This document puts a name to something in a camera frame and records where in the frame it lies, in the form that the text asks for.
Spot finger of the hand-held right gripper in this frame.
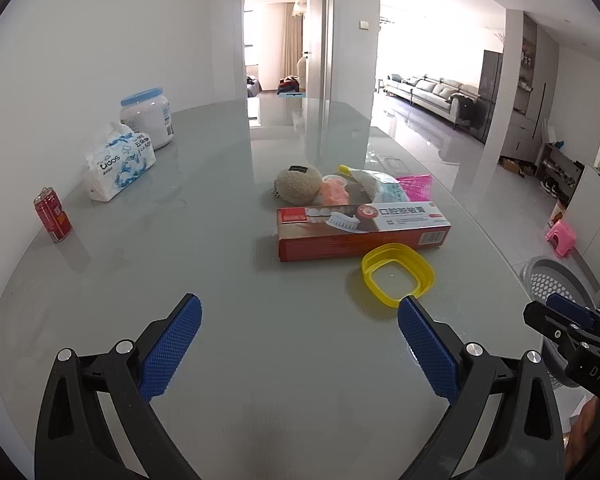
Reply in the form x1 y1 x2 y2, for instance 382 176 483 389
523 301 600 356
546 292 600 333

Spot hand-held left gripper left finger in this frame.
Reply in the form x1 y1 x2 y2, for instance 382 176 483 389
34 293 203 480

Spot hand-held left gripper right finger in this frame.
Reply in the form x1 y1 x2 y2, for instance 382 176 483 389
397 296 566 480

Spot grey plastic basket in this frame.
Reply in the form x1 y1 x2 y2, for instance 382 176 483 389
520 256 600 391

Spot yellow plastic ring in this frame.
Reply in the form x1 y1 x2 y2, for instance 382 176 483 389
361 243 436 308

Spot red toothpaste box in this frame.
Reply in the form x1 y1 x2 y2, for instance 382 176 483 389
276 200 453 262

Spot pink plastic piece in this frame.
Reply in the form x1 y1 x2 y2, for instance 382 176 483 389
395 174 435 200

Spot wet wipes packet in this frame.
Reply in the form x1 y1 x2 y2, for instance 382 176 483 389
352 170 406 206

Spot pink pig toy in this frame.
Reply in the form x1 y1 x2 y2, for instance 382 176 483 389
319 181 352 207

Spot beige loofah sponge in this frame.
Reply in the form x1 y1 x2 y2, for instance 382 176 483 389
270 164 323 206

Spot pink plastic stool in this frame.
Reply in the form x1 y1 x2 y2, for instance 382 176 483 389
546 220 578 260

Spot white low cabinet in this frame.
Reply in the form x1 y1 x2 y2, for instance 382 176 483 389
570 162 600 281

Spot shoe rack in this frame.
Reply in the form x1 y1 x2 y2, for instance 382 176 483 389
537 142 586 196

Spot cardboard boxes on floor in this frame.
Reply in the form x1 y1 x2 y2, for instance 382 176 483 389
500 156 537 177

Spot red drink can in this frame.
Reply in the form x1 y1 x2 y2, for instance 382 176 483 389
33 186 73 243

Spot blue white tissue pack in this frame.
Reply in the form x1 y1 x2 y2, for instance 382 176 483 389
82 121 158 203

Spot dark tall cabinet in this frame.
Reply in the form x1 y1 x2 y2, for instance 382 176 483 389
480 50 504 143

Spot white jar with blue lid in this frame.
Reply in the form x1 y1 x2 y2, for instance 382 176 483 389
119 88 175 151

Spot grey sofa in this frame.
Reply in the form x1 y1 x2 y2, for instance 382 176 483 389
385 74 481 128

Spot beige curtain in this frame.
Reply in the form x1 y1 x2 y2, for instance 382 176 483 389
280 2 306 81

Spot white door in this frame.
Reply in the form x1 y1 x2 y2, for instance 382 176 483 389
306 0 331 102

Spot wall shelving unit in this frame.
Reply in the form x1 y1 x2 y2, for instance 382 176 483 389
512 14 539 111

